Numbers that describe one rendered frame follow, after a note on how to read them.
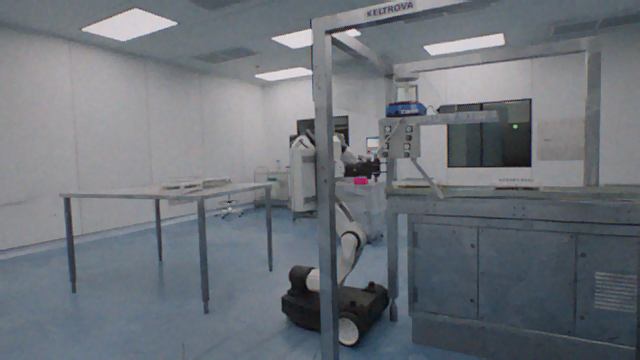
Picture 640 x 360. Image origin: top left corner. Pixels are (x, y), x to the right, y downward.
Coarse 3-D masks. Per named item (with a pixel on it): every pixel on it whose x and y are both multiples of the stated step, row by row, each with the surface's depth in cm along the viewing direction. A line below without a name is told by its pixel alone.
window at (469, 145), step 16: (464, 112) 654; (512, 112) 616; (528, 112) 604; (448, 128) 669; (464, 128) 656; (480, 128) 642; (496, 128) 630; (512, 128) 617; (528, 128) 606; (448, 144) 671; (464, 144) 658; (480, 144) 644; (496, 144) 631; (512, 144) 619; (528, 144) 607; (448, 160) 673; (464, 160) 660; (480, 160) 646; (496, 160) 633; (512, 160) 621; (528, 160) 609
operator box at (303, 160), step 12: (300, 156) 145; (312, 156) 152; (300, 168) 146; (312, 168) 153; (300, 180) 146; (312, 180) 153; (300, 192) 146; (312, 192) 154; (300, 204) 147; (312, 204) 154
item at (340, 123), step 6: (300, 120) 828; (306, 120) 820; (312, 120) 812; (336, 120) 782; (342, 120) 775; (300, 126) 829; (306, 126) 821; (312, 126) 813; (336, 126) 783; (342, 126) 776; (300, 132) 830; (312, 132) 814; (336, 132) 785; (342, 132) 777; (348, 132) 770; (348, 138) 771; (348, 144) 772
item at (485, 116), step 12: (384, 120) 206; (396, 120) 203; (408, 120) 200; (420, 120) 197; (432, 120) 194; (444, 120) 191; (456, 120) 188; (468, 120) 199; (480, 120) 201; (492, 120) 203
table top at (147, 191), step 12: (72, 192) 314; (84, 192) 310; (96, 192) 306; (108, 192) 303; (120, 192) 300; (132, 192) 296; (144, 192) 293; (156, 192) 290; (168, 192) 287; (192, 192) 281; (204, 192) 278; (216, 192) 275; (228, 192) 288; (240, 192) 305
